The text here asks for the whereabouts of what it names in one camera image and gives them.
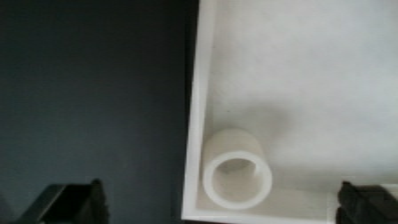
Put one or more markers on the white square tabletop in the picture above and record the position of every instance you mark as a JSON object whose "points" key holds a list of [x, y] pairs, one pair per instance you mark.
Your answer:
{"points": [[295, 80]]}

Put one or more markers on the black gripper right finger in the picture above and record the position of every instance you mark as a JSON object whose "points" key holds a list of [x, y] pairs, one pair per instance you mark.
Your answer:
{"points": [[368, 204]]}

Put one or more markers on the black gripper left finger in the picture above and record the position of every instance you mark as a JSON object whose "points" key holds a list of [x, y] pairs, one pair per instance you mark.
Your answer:
{"points": [[69, 204]]}

